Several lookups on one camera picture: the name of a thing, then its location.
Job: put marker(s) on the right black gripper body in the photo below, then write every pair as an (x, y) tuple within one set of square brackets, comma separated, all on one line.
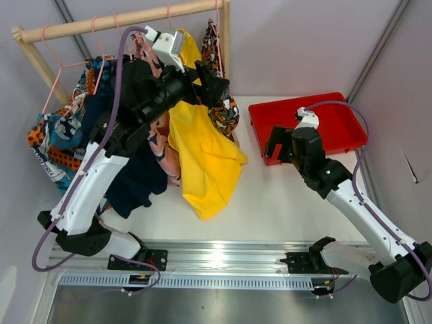
[(286, 152)]

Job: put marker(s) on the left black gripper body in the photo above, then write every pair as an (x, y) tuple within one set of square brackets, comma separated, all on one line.
[(202, 93)]

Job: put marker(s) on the orange black camouflage shorts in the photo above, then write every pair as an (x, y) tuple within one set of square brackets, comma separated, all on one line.
[(225, 116)]

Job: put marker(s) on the yellow shorts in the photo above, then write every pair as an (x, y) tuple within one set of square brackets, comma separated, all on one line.
[(210, 163)]

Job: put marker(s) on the pink hanger of camouflage shorts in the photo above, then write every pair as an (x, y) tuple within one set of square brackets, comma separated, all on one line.
[(218, 33)]

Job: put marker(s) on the pink hanger of yellow shorts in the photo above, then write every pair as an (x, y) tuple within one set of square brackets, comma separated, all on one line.
[(170, 18)]

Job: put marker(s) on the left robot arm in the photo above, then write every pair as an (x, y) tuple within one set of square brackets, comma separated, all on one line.
[(73, 220)]

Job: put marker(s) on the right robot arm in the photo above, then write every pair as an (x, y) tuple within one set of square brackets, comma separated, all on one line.
[(397, 264)]

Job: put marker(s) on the pink patterned shorts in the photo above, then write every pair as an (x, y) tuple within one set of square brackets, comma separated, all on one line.
[(155, 156)]

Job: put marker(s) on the navy blue shorts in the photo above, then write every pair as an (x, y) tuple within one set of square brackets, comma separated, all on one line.
[(128, 191)]

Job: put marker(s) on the blue orange patterned shorts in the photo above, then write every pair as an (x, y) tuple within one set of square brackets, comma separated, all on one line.
[(59, 139)]

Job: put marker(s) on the red plastic bin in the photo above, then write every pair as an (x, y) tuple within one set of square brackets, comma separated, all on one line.
[(339, 129)]

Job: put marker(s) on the wooden clothes rack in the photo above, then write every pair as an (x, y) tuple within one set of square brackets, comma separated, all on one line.
[(26, 39)]

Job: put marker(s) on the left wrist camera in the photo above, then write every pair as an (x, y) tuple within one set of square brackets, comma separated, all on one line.
[(167, 46)]

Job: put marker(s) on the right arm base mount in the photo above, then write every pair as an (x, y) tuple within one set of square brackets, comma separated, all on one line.
[(305, 263)]

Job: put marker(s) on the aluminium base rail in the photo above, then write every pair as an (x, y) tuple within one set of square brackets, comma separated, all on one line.
[(210, 265)]

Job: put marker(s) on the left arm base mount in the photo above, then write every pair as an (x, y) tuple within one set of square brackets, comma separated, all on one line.
[(157, 258)]

